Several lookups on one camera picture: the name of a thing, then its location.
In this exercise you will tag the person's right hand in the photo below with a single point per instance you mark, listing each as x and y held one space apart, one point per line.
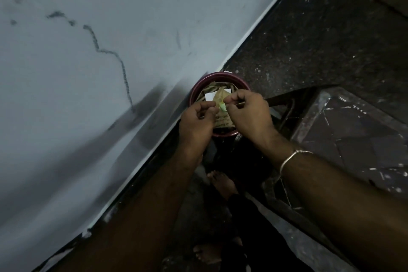
251 118

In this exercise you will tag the person's left hand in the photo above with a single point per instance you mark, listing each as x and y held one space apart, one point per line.
197 128

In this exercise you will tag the green cleaning cloth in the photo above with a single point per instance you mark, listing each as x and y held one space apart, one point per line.
223 108

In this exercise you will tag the person's left forearm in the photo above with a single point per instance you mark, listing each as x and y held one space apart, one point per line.
127 224

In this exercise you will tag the person's right forearm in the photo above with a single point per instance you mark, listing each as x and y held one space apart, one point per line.
350 205

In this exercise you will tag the person's bare foot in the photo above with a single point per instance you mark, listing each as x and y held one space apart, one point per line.
223 182
207 253

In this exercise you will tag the maroon round bowl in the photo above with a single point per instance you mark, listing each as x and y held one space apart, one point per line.
199 85

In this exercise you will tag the dark trousers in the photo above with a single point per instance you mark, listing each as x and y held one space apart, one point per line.
264 236

